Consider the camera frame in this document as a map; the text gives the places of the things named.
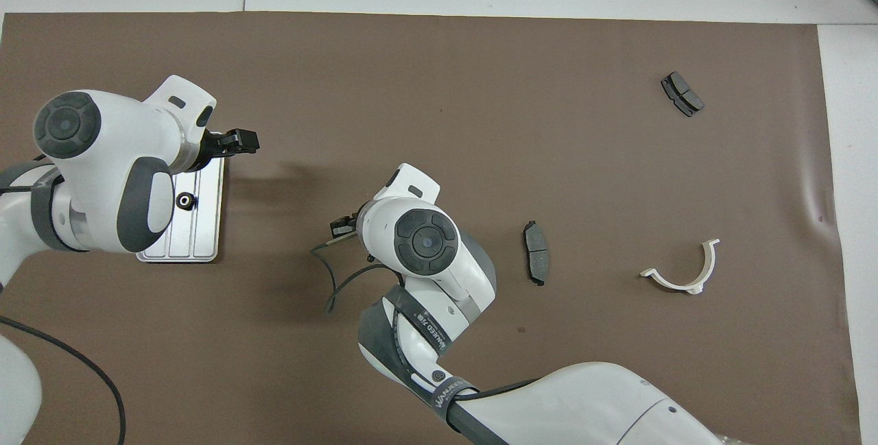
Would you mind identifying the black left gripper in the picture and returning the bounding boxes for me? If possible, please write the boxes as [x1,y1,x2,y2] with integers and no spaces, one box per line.
[184,128,260,172]

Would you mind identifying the silver metal tray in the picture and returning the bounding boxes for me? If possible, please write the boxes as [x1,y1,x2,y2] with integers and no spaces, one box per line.
[136,156,226,264]

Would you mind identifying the brown table mat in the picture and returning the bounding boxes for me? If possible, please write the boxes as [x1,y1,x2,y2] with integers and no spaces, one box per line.
[0,11,864,445]

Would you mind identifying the long narrow grey brake pad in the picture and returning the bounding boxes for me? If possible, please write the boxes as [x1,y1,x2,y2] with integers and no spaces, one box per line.
[523,220,551,287]

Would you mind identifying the short wide grey brake pad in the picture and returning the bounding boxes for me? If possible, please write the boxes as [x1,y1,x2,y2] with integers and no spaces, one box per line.
[661,71,706,118]

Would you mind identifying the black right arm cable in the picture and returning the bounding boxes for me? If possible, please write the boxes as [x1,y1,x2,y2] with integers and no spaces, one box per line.
[310,236,543,405]

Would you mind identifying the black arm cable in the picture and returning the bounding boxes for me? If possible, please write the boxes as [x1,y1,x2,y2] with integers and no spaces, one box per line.
[310,236,543,405]
[0,315,128,445]

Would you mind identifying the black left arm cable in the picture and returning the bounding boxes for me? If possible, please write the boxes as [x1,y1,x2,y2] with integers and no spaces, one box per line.
[0,315,128,445]

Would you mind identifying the white half-ring clamp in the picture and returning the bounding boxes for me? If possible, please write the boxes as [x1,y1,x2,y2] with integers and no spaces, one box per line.
[639,239,721,295]

